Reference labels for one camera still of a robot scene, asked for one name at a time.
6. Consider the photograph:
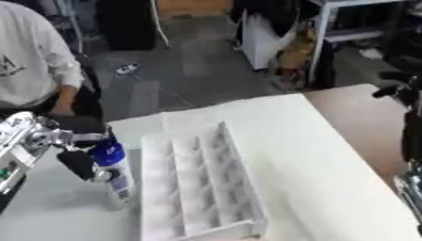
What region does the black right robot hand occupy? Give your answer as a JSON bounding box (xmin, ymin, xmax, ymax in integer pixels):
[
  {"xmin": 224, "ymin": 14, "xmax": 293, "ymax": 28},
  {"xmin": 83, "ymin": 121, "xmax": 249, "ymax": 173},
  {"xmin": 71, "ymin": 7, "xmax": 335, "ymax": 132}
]
[{"xmin": 370, "ymin": 71, "xmax": 422, "ymax": 165}]

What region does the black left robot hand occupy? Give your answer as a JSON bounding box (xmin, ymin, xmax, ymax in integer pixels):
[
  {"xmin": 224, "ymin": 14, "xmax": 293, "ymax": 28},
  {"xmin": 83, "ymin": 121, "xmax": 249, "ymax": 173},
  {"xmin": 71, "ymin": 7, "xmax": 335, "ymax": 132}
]
[{"xmin": 54, "ymin": 125, "xmax": 121, "ymax": 183}]

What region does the white bottle with blue label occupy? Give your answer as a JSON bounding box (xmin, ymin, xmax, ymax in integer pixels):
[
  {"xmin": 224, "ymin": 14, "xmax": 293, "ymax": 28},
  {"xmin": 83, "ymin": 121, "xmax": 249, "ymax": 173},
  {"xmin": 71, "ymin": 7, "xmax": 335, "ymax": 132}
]
[{"xmin": 87, "ymin": 135, "xmax": 138, "ymax": 209}]

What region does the white box with compartments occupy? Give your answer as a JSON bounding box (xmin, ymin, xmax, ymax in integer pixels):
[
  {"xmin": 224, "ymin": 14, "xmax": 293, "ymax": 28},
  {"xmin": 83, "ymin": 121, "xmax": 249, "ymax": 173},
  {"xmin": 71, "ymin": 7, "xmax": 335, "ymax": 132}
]
[{"xmin": 138, "ymin": 120, "xmax": 269, "ymax": 241}]

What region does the tan cardboard box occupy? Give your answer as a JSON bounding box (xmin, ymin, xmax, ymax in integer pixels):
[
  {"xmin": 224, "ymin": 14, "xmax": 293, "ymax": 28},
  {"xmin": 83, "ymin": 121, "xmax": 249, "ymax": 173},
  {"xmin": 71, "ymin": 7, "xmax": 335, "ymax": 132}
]
[{"xmin": 154, "ymin": 0, "xmax": 235, "ymax": 19}]

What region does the person's hand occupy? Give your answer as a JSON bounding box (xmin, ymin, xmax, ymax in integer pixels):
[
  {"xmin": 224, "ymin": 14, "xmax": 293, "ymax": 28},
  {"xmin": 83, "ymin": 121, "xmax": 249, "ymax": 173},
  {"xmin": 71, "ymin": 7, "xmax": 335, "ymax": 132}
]
[{"xmin": 49, "ymin": 103, "xmax": 78, "ymax": 118}]

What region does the white power strip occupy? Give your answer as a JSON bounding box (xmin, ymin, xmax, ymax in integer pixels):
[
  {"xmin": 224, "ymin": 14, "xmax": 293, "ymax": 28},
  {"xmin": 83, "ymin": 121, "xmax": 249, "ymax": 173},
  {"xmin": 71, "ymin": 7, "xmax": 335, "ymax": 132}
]
[{"xmin": 113, "ymin": 61, "xmax": 144, "ymax": 77}]

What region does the brown bag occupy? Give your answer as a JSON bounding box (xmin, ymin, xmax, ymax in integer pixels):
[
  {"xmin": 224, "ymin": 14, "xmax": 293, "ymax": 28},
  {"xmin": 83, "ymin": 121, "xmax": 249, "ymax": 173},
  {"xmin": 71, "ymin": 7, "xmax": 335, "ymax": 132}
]
[{"xmin": 268, "ymin": 24, "xmax": 320, "ymax": 90}]

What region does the person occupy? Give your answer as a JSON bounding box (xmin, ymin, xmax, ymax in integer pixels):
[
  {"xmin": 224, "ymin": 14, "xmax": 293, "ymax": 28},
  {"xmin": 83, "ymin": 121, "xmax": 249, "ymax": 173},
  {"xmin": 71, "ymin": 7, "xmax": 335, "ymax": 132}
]
[{"xmin": 0, "ymin": 0, "xmax": 86, "ymax": 118}]

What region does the black case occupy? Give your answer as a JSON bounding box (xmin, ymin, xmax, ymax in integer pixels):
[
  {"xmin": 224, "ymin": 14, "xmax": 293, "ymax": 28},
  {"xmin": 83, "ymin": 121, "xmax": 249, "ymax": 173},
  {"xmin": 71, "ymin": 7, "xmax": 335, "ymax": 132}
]
[{"xmin": 100, "ymin": 0, "xmax": 160, "ymax": 51}]

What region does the white cabinet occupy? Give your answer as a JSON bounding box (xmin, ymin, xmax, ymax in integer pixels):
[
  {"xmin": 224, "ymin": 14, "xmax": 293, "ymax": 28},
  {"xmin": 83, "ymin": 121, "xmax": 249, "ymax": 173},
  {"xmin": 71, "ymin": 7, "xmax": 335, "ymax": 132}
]
[{"xmin": 237, "ymin": 12, "xmax": 290, "ymax": 72}]

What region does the white metal frame table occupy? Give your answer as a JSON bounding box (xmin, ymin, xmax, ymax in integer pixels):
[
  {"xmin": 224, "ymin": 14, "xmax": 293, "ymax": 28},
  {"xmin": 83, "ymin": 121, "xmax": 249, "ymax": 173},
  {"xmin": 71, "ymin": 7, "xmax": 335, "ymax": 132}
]
[{"xmin": 304, "ymin": 0, "xmax": 409, "ymax": 87}]

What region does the thin floor cable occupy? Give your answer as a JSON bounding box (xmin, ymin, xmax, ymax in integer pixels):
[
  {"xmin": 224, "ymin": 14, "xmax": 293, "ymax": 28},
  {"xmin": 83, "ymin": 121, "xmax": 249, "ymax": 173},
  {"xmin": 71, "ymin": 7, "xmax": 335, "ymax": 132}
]
[{"xmin": 130, "ymin": 74, "xmax": 198, "ymax": 109}]

